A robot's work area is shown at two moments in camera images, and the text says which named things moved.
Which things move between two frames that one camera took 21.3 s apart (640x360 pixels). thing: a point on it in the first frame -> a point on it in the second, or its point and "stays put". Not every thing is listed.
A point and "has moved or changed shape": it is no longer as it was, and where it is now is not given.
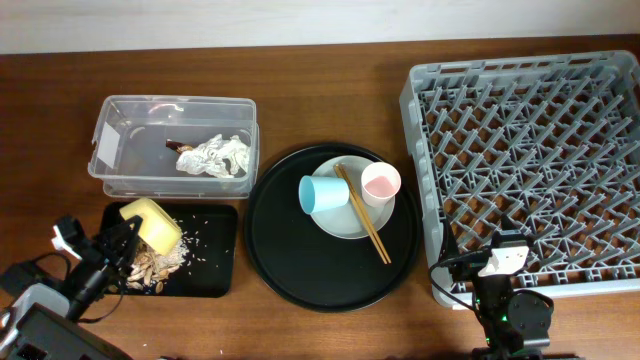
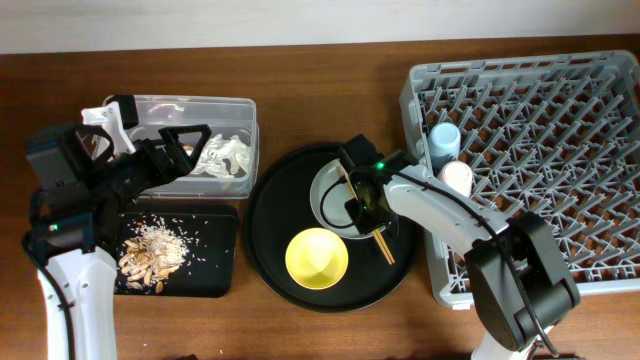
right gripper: [466, 268] -> [363, 223]
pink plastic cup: [380, 181] has moved or changed shape
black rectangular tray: [210, 232] stays put
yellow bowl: [157, 228] -> [316, 258]
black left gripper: [126, 255] -> [180, 160]
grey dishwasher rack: [548, 143] stays put
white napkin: [223, 158] stays put
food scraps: [150, 269] stays put
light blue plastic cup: [316, 194] -> [444, 144]
